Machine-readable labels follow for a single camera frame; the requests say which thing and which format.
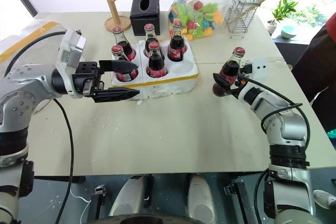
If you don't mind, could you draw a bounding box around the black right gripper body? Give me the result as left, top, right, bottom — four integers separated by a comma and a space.
235, 62, 253, 89

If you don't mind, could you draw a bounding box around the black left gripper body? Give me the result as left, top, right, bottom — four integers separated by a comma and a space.
71, 61, 105, 98

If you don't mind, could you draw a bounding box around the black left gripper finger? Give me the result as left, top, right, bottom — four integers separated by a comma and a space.
91, 87, 141, 103
97, 60, 139, 74

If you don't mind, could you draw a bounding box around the glass cola bottle red cap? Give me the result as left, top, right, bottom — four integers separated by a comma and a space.
143, 23, 160, 58
212, 47, 246, 98
145, 41, 169, 79
167, 20, 188, 63
110, 45, 140, 82
112, 26, 137, 62

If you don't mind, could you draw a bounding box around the white foam crate yellow tape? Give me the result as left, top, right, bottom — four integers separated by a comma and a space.
110, 38, 200, 102

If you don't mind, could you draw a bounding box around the black tissue box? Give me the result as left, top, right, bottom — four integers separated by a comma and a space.
129, 0, 161, 37

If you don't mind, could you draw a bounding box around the white foam box yellow tape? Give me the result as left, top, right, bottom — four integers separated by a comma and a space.
0, 20, 69, 63

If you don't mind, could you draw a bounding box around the black window ledge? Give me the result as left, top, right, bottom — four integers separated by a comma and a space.
272, 38, 312, 66

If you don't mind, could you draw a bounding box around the teal bowl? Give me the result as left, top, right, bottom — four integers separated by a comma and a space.
280, 25, 299, 40

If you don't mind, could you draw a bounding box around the wooden mug tree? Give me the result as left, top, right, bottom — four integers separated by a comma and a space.
82, 0, 132, 32

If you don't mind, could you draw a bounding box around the person in dark red clothes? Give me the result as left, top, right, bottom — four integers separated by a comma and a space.
291, 11, 336, 138

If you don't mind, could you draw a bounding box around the plastic bag of colourful blocks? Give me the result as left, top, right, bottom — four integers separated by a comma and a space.
167, 0, 241, 42

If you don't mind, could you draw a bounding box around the small green potted plant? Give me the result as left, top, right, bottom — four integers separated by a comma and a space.
266, 0, 299, 36

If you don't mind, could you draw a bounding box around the white rounded shell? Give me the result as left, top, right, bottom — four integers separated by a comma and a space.
185, 174, 217, 224
108, 175, 148, 217

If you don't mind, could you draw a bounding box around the grey shoe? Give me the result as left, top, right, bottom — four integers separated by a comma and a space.
313, 189, 336, 210

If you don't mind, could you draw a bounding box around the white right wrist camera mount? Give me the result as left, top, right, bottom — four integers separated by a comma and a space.
250, 57, 269, 81

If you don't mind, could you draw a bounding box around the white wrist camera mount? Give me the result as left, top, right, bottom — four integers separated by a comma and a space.
56, 28, 88, 99
250, 57, 269, 81

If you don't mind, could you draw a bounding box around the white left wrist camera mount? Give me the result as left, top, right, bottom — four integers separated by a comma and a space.
56, 28, 88, 99

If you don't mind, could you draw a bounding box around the metal wire basket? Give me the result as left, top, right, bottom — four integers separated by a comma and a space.
223, 0, 261, 39

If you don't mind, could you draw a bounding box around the black metal bracket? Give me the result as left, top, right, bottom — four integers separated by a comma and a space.
91, 184, 108, 221
223, 181, 249, 224

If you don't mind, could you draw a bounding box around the thin white cable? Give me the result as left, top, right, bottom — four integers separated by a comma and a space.
69, 190, 93, 224

